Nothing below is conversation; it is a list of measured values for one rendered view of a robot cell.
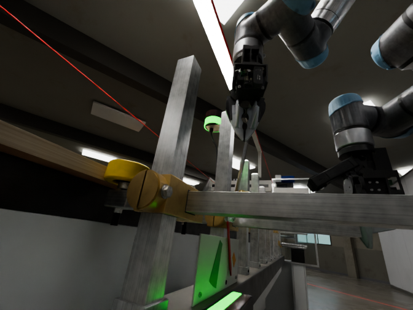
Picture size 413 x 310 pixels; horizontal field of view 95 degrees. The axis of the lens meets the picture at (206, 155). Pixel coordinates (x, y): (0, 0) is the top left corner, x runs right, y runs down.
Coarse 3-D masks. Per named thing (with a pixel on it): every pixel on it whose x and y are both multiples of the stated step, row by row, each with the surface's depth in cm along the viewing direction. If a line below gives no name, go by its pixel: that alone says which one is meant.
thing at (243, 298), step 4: (240, 296) 35; (244, 296) 36; (248, 296) 36; (236, 300) 33; (240, 300) 33; (244, 300) 33; (232, 304) 30; (236, 304) 31; (240, 304) 31; (244, 304) 31; (228, 308) 28; (232, 308) 29; (236, 308) 29; (240, 308) 29
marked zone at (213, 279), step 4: (220, 240) 39; (220, 244) 39; (220, 248) 39; (220, 252) 39; (216, 256) 37; (220, 256) 39; (216, 260) 37; (216, 264) 37; (216, 268) 37; (212, 272) 35; (216, 272) 37; (212, 276) 35; (216, 276) 36; (212, 280) 34; (216, 280) 36; (212, 284) 34; (216, 284) 36
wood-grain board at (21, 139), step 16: (0, 128) 24; (16, 128) 25; (0, 144) 24; (16, 144) 25; (32, 144) 26; (48, 144) 28; (32, 160) 29; (48, 160) 28; (64, 160) 30; (80, 160) 32; (80, 176) 35; (96, 176) 35
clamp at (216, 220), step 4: (204, 216) 46; (208, 216) 44; (212, 216) 44; (216, 216) 44; (208, 220) 44; (212, 220) 44; (216, 220) 43; (220, 220) 43; (224, 220) 43; (208, 224) 44; (212, 224) 43; (216, 224) 43; (220, 224) 43; (224, 224) 44; (232, 224) 48; (232, 228) 48; (236, 228) 51
